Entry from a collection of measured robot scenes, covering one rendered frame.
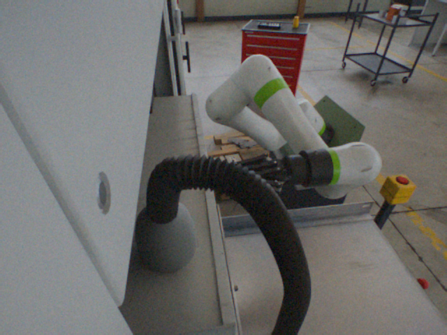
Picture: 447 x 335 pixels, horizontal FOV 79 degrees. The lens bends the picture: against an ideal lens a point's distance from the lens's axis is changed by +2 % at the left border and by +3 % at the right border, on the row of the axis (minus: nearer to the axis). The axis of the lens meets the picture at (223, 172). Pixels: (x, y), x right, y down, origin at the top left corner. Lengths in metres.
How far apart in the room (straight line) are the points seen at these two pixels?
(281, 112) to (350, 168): 0.29
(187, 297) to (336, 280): 0.73
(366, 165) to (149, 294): 0.56
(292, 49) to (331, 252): 2.58
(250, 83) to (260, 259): 0.58
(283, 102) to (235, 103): 0.18
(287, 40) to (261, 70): 2.37
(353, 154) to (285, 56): 2.70
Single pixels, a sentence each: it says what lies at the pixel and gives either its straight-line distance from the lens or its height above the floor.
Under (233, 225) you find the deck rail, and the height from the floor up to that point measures 0.86.
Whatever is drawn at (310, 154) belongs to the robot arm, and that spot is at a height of 1.27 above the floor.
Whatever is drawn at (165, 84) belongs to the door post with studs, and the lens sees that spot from 0.69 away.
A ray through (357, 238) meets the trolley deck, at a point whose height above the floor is 0.85.
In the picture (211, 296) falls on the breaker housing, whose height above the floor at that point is 1.39.
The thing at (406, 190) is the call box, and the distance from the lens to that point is 1.33.
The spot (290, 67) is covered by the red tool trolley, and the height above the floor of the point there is 0.58.
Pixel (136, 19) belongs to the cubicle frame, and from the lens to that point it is 0.18.
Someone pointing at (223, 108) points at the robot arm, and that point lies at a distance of 0.95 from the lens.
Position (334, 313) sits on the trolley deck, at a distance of 0.93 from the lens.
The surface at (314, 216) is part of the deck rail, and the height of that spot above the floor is 0.86.
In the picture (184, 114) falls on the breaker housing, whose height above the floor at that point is 1.39.
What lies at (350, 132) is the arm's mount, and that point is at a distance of 1.38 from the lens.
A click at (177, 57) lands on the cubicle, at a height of 1.43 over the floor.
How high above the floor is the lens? 1.65
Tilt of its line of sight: 40 degrees down
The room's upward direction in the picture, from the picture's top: straight up
